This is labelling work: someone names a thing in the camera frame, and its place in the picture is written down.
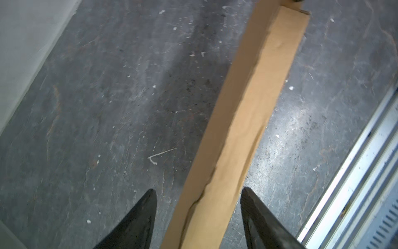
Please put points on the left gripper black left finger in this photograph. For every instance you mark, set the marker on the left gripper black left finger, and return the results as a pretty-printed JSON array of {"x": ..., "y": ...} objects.
[{"x": 135, "y": 230}]

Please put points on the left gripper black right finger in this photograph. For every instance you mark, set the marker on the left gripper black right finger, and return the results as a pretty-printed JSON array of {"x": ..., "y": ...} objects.
[{"x": 262, "y": 229}]

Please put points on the brown cardboard box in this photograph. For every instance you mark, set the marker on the brown cardboard box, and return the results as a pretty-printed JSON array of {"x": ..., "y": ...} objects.
[{"x": 244, "y": 106}]

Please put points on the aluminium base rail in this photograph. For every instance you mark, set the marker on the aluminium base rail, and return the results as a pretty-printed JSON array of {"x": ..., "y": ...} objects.
[{"x": 359, "y": 208}]

